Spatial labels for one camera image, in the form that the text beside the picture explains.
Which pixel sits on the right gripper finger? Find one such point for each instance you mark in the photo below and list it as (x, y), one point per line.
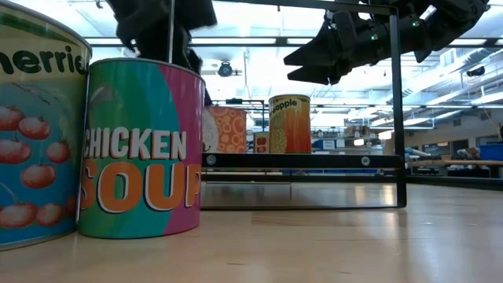
(318, 74)
(322, 49)

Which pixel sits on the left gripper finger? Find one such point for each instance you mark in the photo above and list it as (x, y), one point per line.
(194, 61)

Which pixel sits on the orange pineapple can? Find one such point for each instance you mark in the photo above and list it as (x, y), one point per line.
(291, 123)

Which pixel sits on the orange circle pattern can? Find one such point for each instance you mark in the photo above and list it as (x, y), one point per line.
(226, 129)

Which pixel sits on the small red dotted can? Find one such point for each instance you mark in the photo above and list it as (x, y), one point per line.
(261, 142)

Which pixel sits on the teal pink chicken soup can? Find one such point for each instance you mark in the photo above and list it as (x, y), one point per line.
(141, 157)

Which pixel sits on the blue cherries can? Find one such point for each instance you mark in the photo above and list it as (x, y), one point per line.
(35, 157)

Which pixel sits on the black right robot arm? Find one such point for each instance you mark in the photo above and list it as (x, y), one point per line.
(452, 19)

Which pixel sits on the blue white box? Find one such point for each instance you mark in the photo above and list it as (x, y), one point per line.
(324, 144)

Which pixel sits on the wooden background table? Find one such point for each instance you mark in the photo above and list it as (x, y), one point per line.
(471, 162)

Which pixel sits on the blue plastic bin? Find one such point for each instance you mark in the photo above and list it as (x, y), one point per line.
(491, 152)

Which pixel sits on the round black ceiling camera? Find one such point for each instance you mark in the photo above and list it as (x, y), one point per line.
(225, 69)

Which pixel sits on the wooden shelf with black frame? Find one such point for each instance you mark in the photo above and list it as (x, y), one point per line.
(294, 160)

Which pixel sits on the black aluminium table frame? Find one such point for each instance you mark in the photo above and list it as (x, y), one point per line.
(452, 183)

